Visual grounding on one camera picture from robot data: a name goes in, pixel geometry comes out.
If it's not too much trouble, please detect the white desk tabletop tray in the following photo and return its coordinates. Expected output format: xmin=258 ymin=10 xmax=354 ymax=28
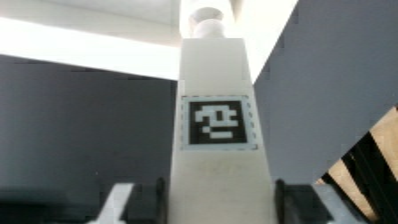
xmin=0 ymin=0 xmax=299 ymax=79

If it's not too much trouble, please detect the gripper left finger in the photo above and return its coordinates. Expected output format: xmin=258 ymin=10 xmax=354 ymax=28
xmin=87 ymin=178 xmax=167 ymax=224

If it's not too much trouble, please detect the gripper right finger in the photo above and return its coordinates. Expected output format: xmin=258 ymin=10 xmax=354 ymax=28
xmin=274 ymin=180 xmax=363 ymax=224

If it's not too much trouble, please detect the white leg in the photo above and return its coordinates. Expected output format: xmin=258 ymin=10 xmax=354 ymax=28
xmin=167 ymin=18 xmax=281 ymax=224

